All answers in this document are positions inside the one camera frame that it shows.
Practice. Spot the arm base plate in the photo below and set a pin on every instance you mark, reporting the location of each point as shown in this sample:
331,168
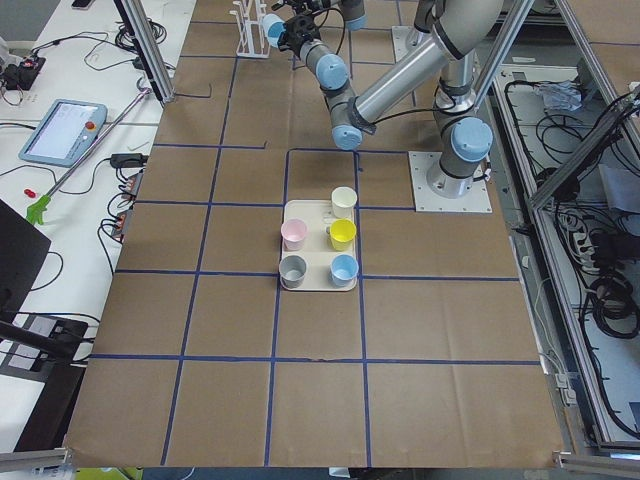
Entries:
435,192
405,39

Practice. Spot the white plastic cup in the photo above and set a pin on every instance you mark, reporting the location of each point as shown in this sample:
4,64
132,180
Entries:
343,201

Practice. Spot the cream bunny print tray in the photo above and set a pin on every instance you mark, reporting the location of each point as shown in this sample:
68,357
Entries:
317,249

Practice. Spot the grey plastic cup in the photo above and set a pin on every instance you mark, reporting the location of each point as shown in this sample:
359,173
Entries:
292,271

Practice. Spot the light blue plastic cup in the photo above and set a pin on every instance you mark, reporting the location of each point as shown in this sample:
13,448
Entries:
273,27

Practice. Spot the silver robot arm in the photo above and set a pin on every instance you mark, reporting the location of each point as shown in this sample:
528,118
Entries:
448,33
353,11

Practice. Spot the pink plastic cup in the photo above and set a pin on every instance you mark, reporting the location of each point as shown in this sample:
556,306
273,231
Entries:
293,232

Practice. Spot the metal reacher grabber tool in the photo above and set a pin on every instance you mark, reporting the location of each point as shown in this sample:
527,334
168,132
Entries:
35,211

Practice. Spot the white wire cup rack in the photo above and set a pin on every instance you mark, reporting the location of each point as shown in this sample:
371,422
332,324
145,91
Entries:
252,41

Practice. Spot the yellow plastic cup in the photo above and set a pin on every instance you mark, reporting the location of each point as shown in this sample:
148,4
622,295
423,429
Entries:
342,233

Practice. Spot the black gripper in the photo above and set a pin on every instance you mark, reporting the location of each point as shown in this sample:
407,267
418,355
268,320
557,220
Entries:
294,36

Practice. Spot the aluminium frame post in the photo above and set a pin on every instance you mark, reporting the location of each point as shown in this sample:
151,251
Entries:
137,25

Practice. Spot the blue teach pendant tablet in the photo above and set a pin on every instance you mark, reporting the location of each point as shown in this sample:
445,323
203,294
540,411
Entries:
65,133

